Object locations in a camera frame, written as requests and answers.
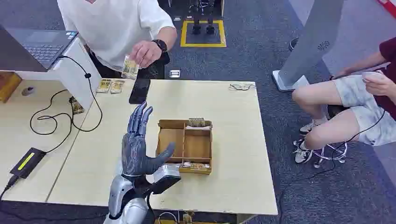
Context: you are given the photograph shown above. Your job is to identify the person's left hand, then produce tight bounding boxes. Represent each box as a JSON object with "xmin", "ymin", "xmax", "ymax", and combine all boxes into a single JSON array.
[{"xmin": 129, "ymin": 40, "xmax": 163, "ymax": 69}]

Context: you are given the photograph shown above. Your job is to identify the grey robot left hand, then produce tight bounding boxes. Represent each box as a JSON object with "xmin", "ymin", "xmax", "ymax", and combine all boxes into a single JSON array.
[{"xmin": 121, "ymin": 101, "xmax": 177, "ymax": 177}]

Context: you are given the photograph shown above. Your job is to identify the wooden card box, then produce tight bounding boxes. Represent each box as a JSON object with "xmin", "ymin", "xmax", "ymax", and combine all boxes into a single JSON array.
[{"xmin": 156, "ymin": 118, "xmax": 213, "ymax": 175}]

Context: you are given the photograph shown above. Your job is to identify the black wristwatch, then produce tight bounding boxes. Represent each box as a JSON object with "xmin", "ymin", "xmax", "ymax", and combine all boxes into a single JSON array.
[{"xmin": 151, "ymin": 39, "xmax": 168, "ymax": 53}]

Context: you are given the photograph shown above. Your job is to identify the black phone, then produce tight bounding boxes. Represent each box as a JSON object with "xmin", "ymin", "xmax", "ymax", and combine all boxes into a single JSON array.
[{"xmin": 128, "ymin": 77, "xmax": 151, "ymax": 105}]

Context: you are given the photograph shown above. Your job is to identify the black robot legs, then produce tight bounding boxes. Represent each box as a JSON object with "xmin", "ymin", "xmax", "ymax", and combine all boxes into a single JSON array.
[{"xmin": 189, "ymin": 0, "xmax": 216, "ymax": 35}]

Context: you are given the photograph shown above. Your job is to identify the pale cards bundle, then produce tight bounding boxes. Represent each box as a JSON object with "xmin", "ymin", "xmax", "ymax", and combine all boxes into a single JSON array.
[{"xmin": 179, "ymin": 162, "xmax": 212, "ymax": 171}]

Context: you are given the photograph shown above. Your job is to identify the printed cards bundle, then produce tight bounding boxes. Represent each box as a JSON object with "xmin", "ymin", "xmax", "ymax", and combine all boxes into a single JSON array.
[{"xmin": 188, "ymin": 118, "xmax": 206, "ymax": 128}]

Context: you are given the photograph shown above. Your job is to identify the white laptop stand box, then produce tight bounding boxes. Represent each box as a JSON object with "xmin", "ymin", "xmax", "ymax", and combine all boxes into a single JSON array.
[{"xmin": 14, "ymin": 37, "xmax": 103, "ymax": 110}]

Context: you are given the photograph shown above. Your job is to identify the dark grey laptop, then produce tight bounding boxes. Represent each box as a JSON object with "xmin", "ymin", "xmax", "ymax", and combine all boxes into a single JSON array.
[{"xmin": 0, "ymin": 24, "xmax": 79, "ymax": 73}]

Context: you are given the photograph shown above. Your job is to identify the black power adapter yellow label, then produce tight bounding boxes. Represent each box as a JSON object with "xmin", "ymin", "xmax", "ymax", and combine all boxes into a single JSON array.
[{"xmin": 9, "ymin": 147, "xmax": 47, "ymax": 179}]

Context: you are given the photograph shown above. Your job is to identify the brown wooden box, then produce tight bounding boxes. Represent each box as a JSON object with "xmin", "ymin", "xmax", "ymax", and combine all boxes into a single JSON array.
[{"xmin": 0, "ymin": 71, "xmax": 22, "ymax": 104}]

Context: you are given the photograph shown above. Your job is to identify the grey kiosk stand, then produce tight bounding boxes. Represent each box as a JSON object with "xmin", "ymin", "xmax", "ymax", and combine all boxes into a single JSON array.
[{"xmin": 271, "ymin": 0, "xmax": 345, "ymax": 93}]

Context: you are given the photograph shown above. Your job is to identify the chrome stool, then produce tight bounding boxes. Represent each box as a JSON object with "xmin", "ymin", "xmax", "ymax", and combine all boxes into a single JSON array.
[{"xmin": 312, "ymin": 105, "xmax": 349, "ymax": 169}]

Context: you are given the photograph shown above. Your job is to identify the seated person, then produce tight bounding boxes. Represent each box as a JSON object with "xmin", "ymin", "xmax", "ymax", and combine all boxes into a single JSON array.
[{"xmin": 291, "ymin": 36, "xmax": 396, "ymax": 164}]

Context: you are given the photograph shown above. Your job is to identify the red strip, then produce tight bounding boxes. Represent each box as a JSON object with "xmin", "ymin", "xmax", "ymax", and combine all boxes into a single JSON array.
[{"xmin": 376, "ymin": 0, "xmax": 396, "ymax": 18}]

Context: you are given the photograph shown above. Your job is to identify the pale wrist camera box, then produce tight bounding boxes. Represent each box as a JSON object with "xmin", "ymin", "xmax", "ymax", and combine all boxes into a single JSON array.
[{"xmin": 152, "ymin": 164, "xmax": 182, "ymax": 196}]

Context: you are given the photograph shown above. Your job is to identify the black laptop power cable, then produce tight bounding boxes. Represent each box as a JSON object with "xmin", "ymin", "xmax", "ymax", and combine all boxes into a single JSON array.
[{"xmin": 29, "ymin": 55, "xmax": 103, "ymax": 154}]

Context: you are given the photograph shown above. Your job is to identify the white cable loop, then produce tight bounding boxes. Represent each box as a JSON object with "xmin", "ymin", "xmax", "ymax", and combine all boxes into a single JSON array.
[{"xmin": 157, "ymin": 211, "xmax": 179, "ymax": 224}]

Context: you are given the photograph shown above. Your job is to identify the black mains cable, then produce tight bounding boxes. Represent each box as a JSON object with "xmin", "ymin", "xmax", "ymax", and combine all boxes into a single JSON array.
[{"xmin": 0, "ymin": 175, "xmax": 20, "ymax": 202}]

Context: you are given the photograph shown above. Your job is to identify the black floor cable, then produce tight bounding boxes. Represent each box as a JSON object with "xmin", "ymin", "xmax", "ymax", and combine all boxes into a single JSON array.
[{"xmin": 276, "ymin": 110, "xmax": 386, "ymax": 224}]

